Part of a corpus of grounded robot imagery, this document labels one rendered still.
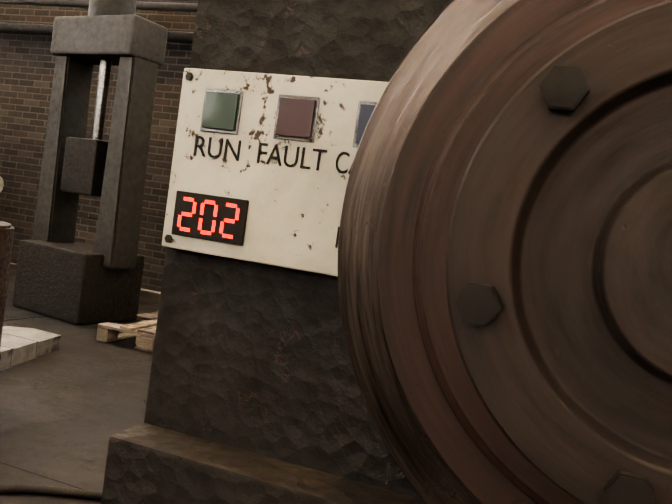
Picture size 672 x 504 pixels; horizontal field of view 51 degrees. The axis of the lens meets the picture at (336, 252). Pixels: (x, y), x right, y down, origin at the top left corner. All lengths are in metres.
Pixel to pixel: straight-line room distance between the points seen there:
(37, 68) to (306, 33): 8.57
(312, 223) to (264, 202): 0.05
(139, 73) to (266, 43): 5.15
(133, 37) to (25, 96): 3.64
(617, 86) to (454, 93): 0.12
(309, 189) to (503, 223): 0.30
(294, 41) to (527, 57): 0.31
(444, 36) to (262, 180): 0.25
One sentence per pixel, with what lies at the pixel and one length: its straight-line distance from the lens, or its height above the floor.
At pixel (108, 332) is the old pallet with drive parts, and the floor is 0.08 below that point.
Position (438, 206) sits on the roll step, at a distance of 0.45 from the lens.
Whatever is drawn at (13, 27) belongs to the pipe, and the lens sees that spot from 9.16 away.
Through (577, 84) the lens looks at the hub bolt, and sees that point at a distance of 0.39.
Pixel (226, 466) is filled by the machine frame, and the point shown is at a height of 0.87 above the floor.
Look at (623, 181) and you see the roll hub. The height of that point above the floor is 1.15.
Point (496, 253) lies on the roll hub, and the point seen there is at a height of 1.11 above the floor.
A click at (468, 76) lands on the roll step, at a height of 1.22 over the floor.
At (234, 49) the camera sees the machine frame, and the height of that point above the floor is 1.27.
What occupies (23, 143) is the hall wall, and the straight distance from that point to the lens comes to 9.22.
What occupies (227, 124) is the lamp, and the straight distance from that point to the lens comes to 0.70.
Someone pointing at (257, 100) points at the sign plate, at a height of 1.21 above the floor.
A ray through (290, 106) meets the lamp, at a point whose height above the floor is 1.21.
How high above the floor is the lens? 1.12
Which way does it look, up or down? 3 degrees down
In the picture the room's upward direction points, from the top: 8 degrees clockwise
